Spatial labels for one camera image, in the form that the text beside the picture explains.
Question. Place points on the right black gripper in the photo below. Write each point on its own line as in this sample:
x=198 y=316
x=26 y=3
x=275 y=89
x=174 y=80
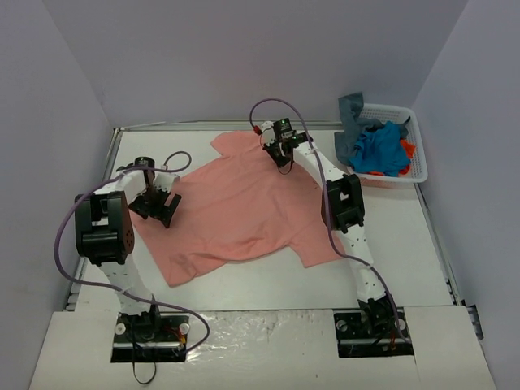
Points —
x=280 y=150

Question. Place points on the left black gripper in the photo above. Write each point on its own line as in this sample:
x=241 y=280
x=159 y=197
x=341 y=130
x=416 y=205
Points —
x=153 y=207

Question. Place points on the pink t shirt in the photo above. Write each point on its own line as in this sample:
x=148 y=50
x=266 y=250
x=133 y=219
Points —
x=236 y=208

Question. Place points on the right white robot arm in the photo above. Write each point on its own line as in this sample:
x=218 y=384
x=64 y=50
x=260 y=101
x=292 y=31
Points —
x=343 y=212

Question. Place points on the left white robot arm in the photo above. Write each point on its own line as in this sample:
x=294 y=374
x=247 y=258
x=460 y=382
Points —
x=105 y=234

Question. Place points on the grey t shirt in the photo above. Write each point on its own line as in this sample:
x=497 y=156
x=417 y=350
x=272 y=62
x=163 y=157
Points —
x=350 y=108

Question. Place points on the blue t shirt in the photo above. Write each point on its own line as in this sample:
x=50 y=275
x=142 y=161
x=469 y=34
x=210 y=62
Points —
x=389 y=132

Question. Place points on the orange t shirt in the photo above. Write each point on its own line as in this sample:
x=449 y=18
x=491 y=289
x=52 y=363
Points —
x=388 y=158

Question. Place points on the white plastic basket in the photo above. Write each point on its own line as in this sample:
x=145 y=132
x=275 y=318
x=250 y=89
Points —
x=418 y=172

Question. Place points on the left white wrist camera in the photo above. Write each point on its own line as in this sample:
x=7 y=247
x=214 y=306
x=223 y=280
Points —
x=164 y=181

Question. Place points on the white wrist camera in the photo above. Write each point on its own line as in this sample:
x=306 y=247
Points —
x=164 y=181
x=266 y=133

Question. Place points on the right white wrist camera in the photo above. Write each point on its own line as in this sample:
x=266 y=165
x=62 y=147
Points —
x=266 y=133

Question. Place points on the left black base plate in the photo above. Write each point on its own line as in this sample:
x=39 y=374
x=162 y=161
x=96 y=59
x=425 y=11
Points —
x=135 y=343

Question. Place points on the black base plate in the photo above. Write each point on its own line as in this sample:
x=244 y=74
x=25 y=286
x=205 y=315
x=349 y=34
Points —
x=135 y=343
x=354 y=340

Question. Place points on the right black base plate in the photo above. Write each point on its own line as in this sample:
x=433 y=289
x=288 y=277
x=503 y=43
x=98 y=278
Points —
x=354 y=340

